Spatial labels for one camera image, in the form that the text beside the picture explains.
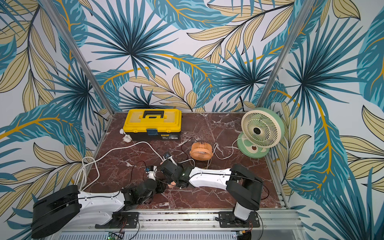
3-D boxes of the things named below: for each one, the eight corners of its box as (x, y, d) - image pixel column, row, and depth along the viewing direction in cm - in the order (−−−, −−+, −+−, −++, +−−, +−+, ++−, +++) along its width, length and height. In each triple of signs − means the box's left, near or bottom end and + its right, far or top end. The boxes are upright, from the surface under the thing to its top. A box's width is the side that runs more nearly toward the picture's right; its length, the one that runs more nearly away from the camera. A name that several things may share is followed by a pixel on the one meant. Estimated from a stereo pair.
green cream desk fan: (239, 161, 97) (257, 130, 71) (235, 139, 107) (249, 106, 82) (262, 161, 97) (288, 130, 71) (256, 140, 107) (276, 106, 82)
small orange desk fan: (190, 162, 95) (190, 152, 85) (190, 151, 100) (190, 140, 90) (210, 162, 95) (212, 152, 85) (209, 151, 100) (211, 140, 90)
